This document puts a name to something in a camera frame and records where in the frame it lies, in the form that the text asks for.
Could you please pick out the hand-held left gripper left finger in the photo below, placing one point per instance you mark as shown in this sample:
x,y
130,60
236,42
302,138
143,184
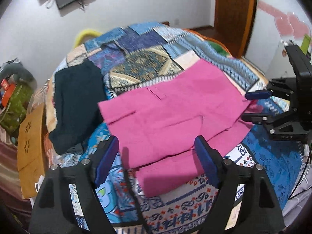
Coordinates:
x,y
107,159

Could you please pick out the pink wall decoration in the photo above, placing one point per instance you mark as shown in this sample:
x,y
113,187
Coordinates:
x,y
285,20

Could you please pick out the green patterned bag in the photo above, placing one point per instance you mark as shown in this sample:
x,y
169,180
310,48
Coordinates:
x,y
15,104

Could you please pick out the mustard yellow embroidered cloth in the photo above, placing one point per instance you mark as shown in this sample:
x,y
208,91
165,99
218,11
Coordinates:
x,y
30,148

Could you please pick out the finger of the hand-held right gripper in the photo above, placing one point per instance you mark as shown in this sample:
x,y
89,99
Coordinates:
x,y
258,94
256,118

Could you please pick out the wooden door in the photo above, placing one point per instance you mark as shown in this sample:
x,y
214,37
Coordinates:
x,y
235,14

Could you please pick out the pink pants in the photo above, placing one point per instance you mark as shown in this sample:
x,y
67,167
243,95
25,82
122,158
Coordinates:
x,y
170,124

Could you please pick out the patchwork printed blanket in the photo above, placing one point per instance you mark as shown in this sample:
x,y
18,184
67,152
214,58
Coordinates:
x,y
170,97

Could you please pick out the dark folded garment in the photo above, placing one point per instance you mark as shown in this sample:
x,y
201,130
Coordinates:
x,y
75,109

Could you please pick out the yellow plastic object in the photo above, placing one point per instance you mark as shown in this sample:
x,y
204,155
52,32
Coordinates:
x,y
84,37

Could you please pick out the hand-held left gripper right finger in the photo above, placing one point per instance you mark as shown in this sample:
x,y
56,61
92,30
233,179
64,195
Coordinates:
x,y
206,159

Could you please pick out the orange red box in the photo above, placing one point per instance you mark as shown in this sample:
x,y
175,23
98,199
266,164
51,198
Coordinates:
x,y
6,92

